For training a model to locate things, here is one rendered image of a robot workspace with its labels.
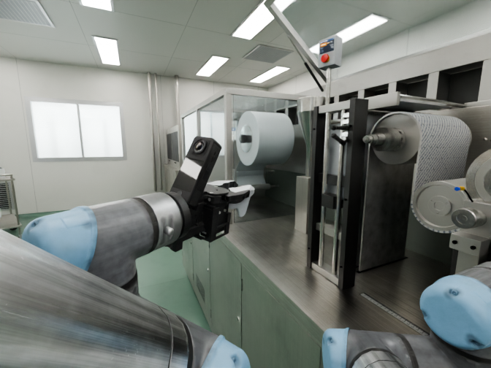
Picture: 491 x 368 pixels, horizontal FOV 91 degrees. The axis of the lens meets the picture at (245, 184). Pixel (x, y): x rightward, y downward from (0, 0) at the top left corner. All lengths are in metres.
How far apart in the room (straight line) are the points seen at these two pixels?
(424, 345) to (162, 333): 0.36
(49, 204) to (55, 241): 5.73
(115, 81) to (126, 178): 1.96
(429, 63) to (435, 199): 0.59
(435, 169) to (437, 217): 0.15
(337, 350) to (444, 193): 0.47
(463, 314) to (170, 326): 0.33
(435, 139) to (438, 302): 0.49
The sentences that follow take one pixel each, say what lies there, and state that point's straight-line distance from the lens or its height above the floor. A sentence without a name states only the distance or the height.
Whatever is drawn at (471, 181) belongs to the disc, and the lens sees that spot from 0.71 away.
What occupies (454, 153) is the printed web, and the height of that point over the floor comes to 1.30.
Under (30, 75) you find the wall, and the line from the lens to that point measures 6.02.
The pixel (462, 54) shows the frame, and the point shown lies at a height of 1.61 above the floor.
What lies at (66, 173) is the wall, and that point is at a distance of 5.84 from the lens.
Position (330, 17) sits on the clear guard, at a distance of 1.27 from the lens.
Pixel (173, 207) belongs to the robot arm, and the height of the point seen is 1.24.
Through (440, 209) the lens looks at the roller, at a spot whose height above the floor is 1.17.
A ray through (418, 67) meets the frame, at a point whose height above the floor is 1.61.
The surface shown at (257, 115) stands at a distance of 1.33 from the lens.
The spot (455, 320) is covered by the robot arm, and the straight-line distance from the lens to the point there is 0.41.
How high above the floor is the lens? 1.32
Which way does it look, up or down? 9 degrees down
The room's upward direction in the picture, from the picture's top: straight up
